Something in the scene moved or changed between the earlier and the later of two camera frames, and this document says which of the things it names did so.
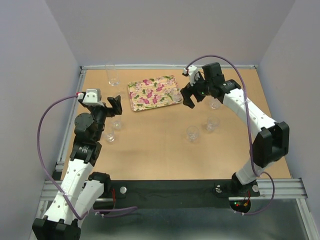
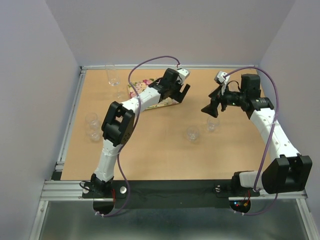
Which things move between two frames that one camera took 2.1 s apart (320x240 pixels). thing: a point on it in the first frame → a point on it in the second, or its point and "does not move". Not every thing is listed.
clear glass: [213, 123] does not move
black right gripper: [187, 91] → [211, 109]
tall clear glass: [113, 78] does not move
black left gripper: [115, 109] → [179, 96]
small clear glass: [121, 92] does not move
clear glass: [192, 132] does not move
